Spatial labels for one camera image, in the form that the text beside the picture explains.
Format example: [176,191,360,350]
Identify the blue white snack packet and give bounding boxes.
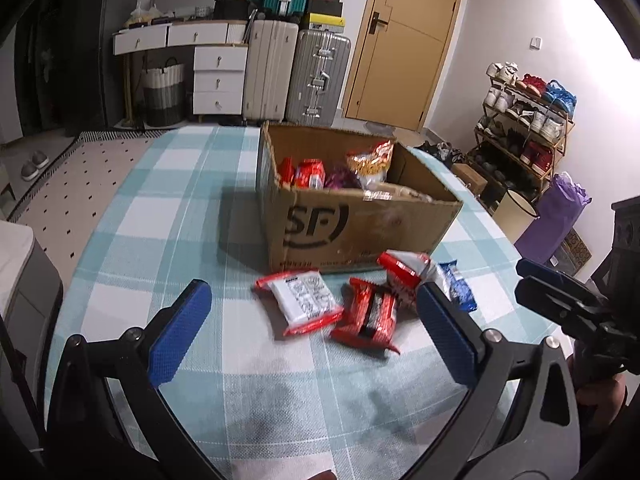
[436,260,477,313]

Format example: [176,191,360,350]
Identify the red white snack packet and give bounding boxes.
[376,250,432,310]

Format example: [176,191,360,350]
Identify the red chocolate snack packet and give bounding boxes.
[330,278,400,354]

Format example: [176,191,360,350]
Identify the orange white snack packet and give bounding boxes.
[346,140,395,188]

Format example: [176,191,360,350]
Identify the white red-edged snack packet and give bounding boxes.
[255,269,345,337]

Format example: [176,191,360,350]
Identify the purple white snack packet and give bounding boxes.
[324,167,361,190]

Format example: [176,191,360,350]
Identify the cream waste bin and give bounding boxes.
[492,190,539,244]

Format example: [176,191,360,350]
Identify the purple bag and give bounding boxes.
[514,171,592,264]

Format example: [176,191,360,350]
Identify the small brown cardboard box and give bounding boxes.
[451,162,487,196]

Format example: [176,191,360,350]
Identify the wooden shoe rack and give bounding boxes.
[468,77,575,203]

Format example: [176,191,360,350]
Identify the dark sneakers on floor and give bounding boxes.
[418,141,460,166]

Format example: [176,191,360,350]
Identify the brown cardboard SF box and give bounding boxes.
[256,122,462,272]

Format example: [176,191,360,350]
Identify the dotted beige rug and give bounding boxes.
[13,132,154,284]

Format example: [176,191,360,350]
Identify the teal plaid tablecloth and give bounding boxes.
[43,123,576,480]

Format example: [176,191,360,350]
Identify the red snack packet in box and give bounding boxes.
[278,157,326,190]

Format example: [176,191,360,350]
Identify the grey slippers pair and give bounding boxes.
[21,151,49,182]

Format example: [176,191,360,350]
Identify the wooden door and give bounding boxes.
[343,0,461,131]

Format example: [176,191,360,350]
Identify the silver aluminium suitcase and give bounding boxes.
[285,29,352,127]

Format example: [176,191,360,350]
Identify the stack of shoe boxes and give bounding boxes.
[302,0,345,35]

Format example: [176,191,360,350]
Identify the woven laundry basket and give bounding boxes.
[142,56,186,127]

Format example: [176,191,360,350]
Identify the beige hard suitcase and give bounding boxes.
[242,20,298,122]

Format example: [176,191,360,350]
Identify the white drawer desk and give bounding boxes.
[113,21,248,116]

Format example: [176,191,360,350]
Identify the dark refrigerator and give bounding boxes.
[20,0,138,130]

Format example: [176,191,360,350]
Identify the wall light switch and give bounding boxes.
[529,37,542,50]

